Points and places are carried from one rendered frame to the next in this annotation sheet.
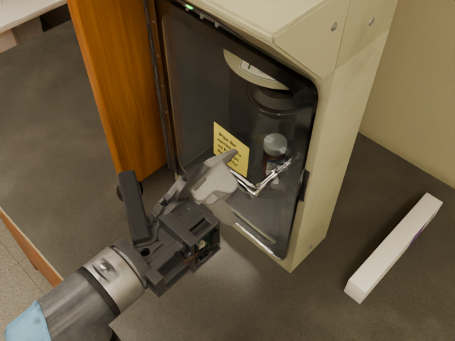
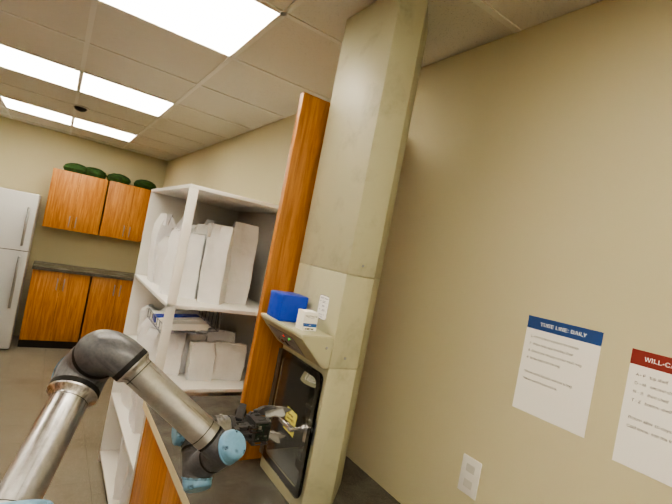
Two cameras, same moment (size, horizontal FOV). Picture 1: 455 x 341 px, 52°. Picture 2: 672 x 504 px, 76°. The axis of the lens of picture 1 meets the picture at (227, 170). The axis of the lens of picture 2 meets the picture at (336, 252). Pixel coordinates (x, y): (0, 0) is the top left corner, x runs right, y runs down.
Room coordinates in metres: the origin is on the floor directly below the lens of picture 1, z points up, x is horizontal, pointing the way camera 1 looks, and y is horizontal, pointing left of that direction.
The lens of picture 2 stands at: (-0.93, -0.37, 1.76)
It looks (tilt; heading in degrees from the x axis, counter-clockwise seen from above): 1 degrees up; 13
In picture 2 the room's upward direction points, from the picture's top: 11 degrees clockwise
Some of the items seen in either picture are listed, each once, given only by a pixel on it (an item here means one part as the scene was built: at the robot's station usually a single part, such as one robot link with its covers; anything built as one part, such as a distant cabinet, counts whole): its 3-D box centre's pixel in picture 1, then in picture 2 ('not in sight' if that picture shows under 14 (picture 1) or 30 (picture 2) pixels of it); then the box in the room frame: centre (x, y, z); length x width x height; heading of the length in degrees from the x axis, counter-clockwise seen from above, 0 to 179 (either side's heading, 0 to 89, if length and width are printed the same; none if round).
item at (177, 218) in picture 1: (168, 241); (247, 428); (0.32, 0.08, 1.20); 0.12 x 0.09 x 0.08; 136
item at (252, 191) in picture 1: (244, 172); (291, 424); (0.43, -0.02, 1.20); 0.10 x 0.05 x 0.03; 45
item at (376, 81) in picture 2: not in sight; (374, 145); (0.60, -0.09, 2.18); 0.32 x 0.25 x 0.93; 46
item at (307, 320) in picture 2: not in sight; (307, 320); (0.42, -0.01, 1.54); 0.05 x 0.05 x 0.06; 43
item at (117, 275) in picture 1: (115, 276); (221, 427); (0.26, 0.14, 1.20); 0.08 x 0.05 x 0.08; 46
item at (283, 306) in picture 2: not in sight; (287, 306); (0.53, 0.09, 1.56); 0.10 x 0.10 x 0.09; 46
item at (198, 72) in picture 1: (223, 141); (289, 417); (0.51, 0.01, 1.19); 0.30 x 0.01 x 0.40; 45
